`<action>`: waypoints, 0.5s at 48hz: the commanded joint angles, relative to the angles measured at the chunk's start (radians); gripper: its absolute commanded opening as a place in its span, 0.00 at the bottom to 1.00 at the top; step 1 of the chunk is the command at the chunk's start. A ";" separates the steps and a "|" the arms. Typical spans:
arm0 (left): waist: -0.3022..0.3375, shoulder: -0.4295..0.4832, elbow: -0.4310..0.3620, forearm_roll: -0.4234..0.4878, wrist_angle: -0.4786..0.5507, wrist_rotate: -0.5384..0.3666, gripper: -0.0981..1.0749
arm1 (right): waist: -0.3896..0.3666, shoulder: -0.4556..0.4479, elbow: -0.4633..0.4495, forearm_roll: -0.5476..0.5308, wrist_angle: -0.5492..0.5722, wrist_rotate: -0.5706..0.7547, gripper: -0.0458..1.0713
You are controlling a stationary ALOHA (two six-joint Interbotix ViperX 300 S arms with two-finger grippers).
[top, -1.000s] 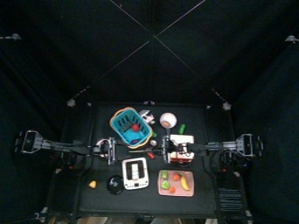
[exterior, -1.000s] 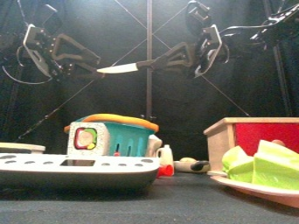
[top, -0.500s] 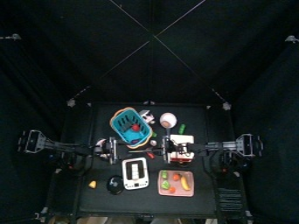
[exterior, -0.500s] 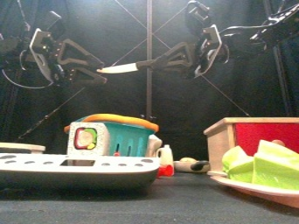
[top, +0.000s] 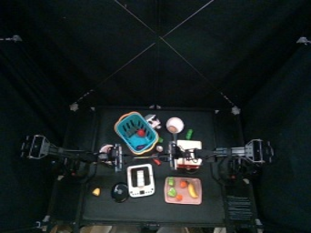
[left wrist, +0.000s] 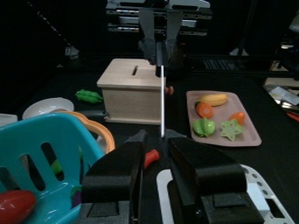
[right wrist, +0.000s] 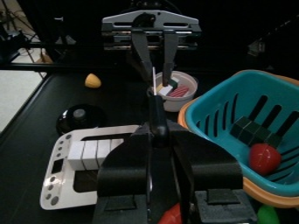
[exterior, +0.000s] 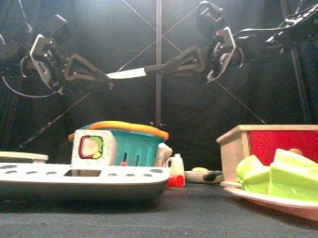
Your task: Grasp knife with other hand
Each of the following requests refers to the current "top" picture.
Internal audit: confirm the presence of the red handled toy knife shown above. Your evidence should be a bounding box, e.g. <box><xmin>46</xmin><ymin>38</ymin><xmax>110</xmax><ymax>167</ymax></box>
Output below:
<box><xmin>132</xmin><ymin>154</ymin><xmax>162</xmax><ymax>167</ymax></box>

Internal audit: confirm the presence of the white toy knife block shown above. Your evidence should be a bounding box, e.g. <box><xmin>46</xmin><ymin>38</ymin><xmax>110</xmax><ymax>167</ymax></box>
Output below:
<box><xmin>142</xmin><ymin>113</ymin><xmax>162</xmax><ymax>130</ymax></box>

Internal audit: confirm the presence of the pink white round toy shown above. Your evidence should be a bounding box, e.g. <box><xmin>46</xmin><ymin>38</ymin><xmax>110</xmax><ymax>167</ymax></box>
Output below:
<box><xmin>98</xmin><ymin>144</ymin><xmax>116</xmax><ymax>167</ymax></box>

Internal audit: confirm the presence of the white toy toaster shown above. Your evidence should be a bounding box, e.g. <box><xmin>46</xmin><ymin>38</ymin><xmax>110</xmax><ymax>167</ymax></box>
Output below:
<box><xmin>126</xmin><ymin>163</ymin><xmax>156</xmax><ymax>198</ymax></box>

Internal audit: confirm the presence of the yellow toy banana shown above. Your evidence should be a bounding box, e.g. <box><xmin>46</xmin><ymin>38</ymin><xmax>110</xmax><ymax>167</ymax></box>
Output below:
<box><xmin>186</xmin><ymin>181</ymin><xmax>198</xmax><ymax>199</ymax></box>

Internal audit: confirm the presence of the pink rectangular tray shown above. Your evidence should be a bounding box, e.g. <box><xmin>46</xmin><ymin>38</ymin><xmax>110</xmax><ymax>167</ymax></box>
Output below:
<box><xmin>162</xmin><ymin>177</ymin><xmax>202</xmax><ymax>206</ymax></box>

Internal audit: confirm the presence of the teal basket with orange handle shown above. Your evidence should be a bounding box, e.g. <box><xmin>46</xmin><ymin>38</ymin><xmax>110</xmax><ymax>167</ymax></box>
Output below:
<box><xmin>113</xmin><ymin>111</ymin><xmax>160</xmax><ymax>155</ymax></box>

